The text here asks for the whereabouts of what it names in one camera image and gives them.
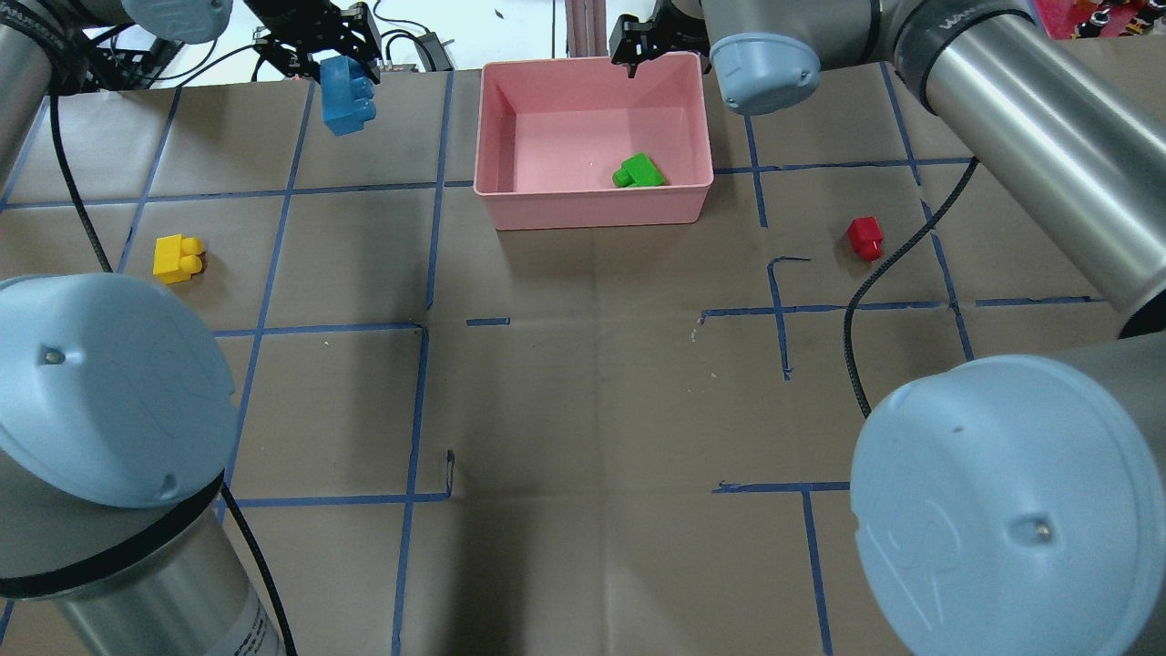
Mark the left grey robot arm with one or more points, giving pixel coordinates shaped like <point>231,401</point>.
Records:
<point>118,418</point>

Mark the green toy block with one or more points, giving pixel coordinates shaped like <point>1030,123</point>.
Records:
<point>638,171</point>

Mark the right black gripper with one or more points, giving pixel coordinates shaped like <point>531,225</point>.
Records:
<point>658,27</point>

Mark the red toy block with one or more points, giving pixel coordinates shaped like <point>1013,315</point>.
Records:
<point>866,238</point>

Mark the black power adapter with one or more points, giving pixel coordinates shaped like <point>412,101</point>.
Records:
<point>432,53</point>

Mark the pink plastic box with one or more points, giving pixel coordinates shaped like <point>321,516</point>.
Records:
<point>551,133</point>

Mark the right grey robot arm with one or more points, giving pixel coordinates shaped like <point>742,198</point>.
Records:
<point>1012,505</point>

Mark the aluminium frame post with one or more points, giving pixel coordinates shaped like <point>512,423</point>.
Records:
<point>587,34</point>

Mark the yellow toy block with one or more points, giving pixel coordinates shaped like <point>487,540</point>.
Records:
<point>177,258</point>

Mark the blue toy block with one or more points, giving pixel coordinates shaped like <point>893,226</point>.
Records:
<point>347,96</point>

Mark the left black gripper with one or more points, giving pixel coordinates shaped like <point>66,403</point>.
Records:
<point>314,27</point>

